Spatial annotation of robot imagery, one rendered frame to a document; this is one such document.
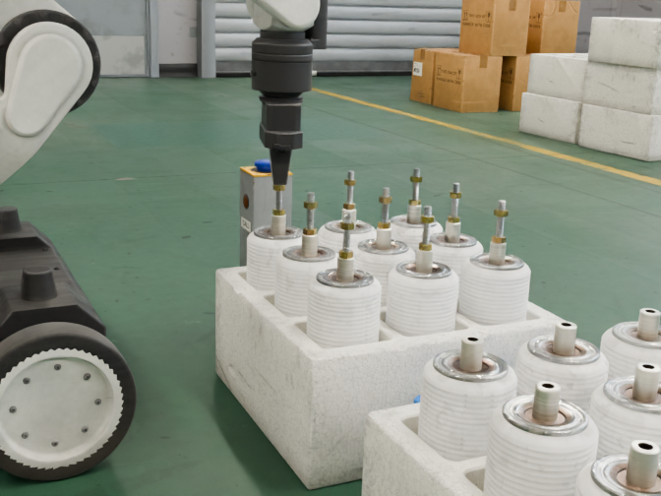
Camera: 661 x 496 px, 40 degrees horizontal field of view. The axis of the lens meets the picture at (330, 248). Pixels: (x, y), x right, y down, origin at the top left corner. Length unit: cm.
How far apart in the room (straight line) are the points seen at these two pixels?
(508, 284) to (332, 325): 26
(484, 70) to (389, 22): 206
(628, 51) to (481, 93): 132
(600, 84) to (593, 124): 17
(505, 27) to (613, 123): 132
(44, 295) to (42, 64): 30
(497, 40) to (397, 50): 206
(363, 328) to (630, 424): 40
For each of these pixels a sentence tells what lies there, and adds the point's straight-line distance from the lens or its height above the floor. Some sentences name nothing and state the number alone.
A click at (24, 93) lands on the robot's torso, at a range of 127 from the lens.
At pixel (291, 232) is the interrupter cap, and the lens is 138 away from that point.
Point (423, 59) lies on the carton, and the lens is 531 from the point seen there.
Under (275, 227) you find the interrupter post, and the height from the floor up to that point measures 26.
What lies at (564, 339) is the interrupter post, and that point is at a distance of 98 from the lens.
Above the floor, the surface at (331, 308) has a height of 23.
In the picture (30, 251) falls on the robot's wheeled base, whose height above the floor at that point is 19.
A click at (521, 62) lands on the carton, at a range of 513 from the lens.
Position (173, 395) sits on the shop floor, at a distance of 144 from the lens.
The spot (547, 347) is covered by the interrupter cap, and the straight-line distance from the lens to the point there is 100.
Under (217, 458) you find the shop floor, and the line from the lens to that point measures 126.
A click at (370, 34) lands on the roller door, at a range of 688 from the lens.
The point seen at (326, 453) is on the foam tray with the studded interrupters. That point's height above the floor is 5.
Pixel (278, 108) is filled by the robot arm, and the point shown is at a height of 45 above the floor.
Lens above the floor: 61
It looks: 16 degrees down
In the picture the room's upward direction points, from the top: 2 degrees clockwise
